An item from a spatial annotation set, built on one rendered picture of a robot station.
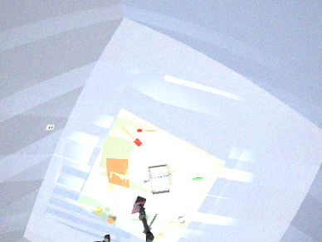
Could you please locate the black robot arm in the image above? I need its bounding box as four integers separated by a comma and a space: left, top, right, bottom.
104, 204, 154, 242

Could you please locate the red spatula with wooden handle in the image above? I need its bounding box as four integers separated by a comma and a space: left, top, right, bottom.
122, 127, 142, 147

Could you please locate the light wooden board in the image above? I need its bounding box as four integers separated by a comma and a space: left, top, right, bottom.
106, 158, 129, 191

